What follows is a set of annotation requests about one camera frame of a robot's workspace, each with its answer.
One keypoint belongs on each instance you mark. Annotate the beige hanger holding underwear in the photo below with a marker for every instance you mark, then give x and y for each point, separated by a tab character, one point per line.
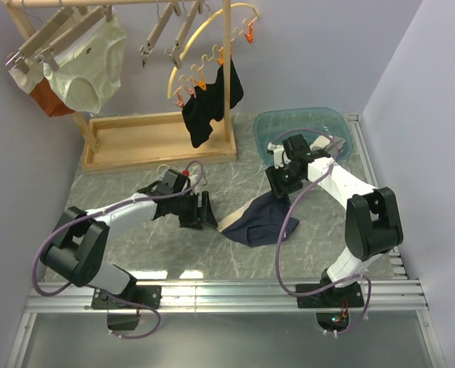
64	41

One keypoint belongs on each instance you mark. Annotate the navy underwear cream waistband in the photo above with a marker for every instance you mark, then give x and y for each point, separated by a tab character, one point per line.
258	222

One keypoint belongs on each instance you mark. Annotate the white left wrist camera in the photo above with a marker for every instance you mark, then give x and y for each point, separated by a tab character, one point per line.
173	182

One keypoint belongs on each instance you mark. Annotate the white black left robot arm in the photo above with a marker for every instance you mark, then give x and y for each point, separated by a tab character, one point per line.
77	246

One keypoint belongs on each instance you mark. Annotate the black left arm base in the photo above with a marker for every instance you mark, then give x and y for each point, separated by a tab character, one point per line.
149	295

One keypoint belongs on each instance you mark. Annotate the beige clip hanger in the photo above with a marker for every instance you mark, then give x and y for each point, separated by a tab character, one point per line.
163	19
193	174

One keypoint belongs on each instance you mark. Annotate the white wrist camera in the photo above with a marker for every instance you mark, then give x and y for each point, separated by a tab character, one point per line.
173	182
277	151

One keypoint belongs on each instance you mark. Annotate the grey and pink underwear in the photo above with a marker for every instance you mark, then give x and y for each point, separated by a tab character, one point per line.
331	145

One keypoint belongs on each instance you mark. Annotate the beige hanger far left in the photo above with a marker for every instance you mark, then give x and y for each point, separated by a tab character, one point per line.
55	26

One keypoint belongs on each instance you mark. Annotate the beige hanging clip hanger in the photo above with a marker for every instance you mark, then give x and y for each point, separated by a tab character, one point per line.
163	19

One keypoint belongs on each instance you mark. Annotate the teal plastic basin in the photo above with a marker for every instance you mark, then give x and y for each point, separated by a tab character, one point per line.
269	125

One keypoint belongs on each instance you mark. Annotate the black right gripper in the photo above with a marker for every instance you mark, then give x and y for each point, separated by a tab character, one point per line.
278	188

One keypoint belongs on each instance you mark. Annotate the wooden rack top bar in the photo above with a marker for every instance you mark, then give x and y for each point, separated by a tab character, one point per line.
74	3

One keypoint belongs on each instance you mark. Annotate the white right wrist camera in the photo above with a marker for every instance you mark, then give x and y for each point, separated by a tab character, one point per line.
277	151

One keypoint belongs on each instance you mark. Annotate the wooden rack base tray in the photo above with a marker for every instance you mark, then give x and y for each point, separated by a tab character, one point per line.
145	141

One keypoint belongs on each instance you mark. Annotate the aluminium mounting rail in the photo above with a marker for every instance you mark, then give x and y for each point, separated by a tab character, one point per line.
238	296

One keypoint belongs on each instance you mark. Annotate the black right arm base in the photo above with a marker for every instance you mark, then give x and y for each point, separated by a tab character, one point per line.
350	296

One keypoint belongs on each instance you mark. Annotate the cream white hanging underwear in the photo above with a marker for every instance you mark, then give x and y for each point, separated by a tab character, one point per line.
88	73

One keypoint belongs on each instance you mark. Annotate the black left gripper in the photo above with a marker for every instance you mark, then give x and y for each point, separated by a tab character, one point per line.
199	215

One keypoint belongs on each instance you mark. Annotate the orange cream hanging underwear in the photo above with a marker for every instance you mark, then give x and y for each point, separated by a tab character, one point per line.
38	88

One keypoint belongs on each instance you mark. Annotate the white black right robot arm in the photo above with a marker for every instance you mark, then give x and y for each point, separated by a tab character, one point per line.
372	221

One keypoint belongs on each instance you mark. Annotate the wooden rack right post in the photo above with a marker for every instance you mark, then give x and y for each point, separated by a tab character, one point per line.
227	67

